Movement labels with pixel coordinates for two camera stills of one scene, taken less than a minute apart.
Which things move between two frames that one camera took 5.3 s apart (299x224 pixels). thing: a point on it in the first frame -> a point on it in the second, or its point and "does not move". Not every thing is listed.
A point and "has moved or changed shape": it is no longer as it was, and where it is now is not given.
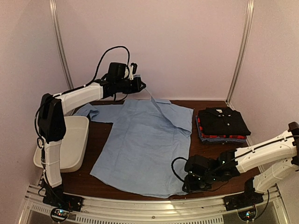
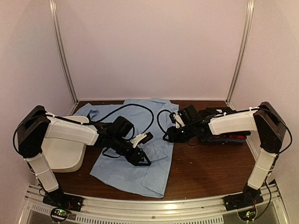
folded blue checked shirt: [218, 140] does not move
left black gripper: [138, 81] -> [136, 160]
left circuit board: [59, 214] does not move
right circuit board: [247, 215] does not move
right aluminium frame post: [250, 13] does not move
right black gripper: [190, 185] -> [173, 137]
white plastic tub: [74, 143] does not move
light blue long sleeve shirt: [146, 137] has moved or changed shape
